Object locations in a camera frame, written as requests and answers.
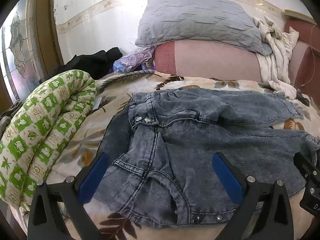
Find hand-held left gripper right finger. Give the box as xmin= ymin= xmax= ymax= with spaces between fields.
xmin=212 ymin=151 xmax=294 ymax=240

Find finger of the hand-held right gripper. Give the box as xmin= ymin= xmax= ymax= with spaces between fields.
xmin=293 ymin=152 xmax=316 ymax=183

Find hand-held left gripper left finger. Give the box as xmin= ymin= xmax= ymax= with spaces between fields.
xmin=27 ymin=151 xmax=112 ymax=240

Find blue denim pants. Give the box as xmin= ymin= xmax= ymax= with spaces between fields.
xmin=95 ymin=88 xmax=320 ymax=230

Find leaf print blanket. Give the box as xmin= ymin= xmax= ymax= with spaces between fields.
xmin=10 ymin=70 xmax=320 ymax=240

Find green patterned rolled quilt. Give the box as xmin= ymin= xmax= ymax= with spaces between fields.
xmin=0 ymin=69 xmax=97 ymax=209

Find red headboard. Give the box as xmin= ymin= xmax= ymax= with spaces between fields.
xmin=284 ymin=14 xmax=320 ymax=98

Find white patterned cloth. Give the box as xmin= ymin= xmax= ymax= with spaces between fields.
xmin=251 ymin=14 xmax=300 ymax=99

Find black clothing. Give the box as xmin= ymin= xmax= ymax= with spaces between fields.
xmin=54 ymin=47 xmax=123 ymax=80

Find pink pillow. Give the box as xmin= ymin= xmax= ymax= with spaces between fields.
xmin=153 ymin=40 xmax=262 ymax=82

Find clear plastic bag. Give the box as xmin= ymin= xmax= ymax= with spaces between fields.
xmin=113 ymin=39 xmax=156 ymax=74

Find stained glass window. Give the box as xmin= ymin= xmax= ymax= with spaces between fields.
xmin=1 ymin=0 xmax=49 ymax=103

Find grey quilted pillow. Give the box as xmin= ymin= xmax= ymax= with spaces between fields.
xmin=135 ymin=0 xmax=272 ymax=55

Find thin hanging cord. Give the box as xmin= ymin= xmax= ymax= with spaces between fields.
xmin=301 ymin=25 xmax=317 ymax=87

